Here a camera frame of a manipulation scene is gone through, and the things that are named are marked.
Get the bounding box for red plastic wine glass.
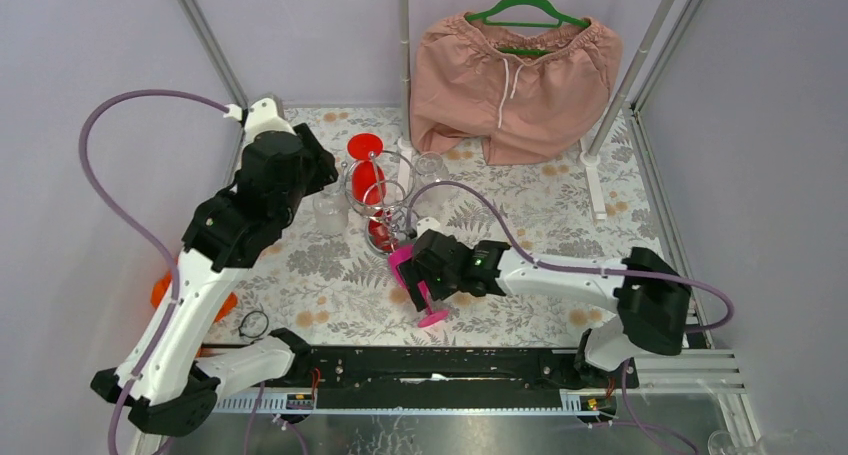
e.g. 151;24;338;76
347;133;398;254

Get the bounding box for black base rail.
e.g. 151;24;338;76
269;329;639;410

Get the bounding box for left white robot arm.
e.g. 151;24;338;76
91;96;338;437

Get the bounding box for chrome wire glass rack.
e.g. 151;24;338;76
341;150;418;256

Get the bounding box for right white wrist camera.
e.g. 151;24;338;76
415;217;442;238

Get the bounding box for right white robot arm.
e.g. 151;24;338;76
388;230;691;387

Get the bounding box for clear wine glass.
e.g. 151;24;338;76
311;184;349;236
414;151;450;207

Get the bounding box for green clothes hanger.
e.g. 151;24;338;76
465;0;590;30

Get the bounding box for pink drawstring shorts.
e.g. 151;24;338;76
410;14;623;165

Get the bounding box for small black ring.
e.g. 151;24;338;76
238;310;271;341

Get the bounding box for clear glass bottom corner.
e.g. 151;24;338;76
707;430;741;455

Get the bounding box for orange cloth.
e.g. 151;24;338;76
150;272;238;323

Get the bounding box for pink plastic wine glass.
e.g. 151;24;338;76
388;243;449;328

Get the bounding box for floral table mat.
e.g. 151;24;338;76
206;123;661;347

